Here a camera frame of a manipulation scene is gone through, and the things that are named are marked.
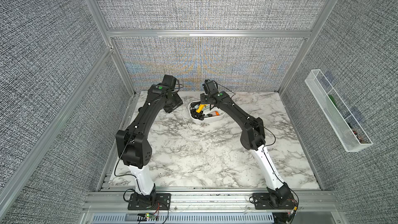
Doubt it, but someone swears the yellow hot glue gun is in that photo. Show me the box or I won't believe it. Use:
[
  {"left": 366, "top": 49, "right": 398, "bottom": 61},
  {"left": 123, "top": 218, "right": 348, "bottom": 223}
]
[{"left": 190, "top": 102, "right": 206, "bottom": 120}]

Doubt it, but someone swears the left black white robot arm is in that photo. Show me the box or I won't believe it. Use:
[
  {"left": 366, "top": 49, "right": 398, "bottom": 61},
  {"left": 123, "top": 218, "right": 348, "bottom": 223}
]
[{"left": 116, "top": 82, "right": 182, "bottom": 198}]

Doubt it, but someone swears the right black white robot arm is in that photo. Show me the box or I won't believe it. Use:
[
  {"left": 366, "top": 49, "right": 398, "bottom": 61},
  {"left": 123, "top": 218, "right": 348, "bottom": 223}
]
[{"left": 200, "top": 92, "right": 294, "bottom": 207}]

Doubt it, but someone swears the clear wall-mounted tray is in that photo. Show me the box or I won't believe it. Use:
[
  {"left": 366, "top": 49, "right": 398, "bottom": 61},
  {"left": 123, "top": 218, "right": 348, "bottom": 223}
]
[{"left": 305, "top": 69, "right": 373, "bottom": 152}]

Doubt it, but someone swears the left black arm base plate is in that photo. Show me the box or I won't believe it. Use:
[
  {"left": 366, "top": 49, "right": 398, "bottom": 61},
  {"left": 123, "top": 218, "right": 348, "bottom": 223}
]
[{"left": 127, "top": 193, "right": 171, "bottom": 211}]

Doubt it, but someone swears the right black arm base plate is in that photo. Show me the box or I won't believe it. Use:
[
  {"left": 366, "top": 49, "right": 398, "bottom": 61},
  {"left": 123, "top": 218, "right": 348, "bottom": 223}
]
[{"left": 252, "top": 192, "right": 296, "bottom": 210}]

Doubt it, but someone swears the green item in tray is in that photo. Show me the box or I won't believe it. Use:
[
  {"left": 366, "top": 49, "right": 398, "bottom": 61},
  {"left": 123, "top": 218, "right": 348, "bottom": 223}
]
[{"left": 328, "top": 94, "right": 337, "bottom": 108}]

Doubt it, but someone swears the white plastic storage box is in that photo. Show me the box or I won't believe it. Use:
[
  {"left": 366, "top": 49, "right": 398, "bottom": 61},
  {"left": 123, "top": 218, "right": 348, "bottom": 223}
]
[{"left": 188, "top": 101, "right": 226, "bottom": 124}]

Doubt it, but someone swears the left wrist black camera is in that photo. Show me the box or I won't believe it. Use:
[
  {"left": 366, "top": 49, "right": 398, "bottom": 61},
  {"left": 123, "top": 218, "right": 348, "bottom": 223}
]
[{"left": 161, "top": 75, "right": 177, "bottom": 89}]

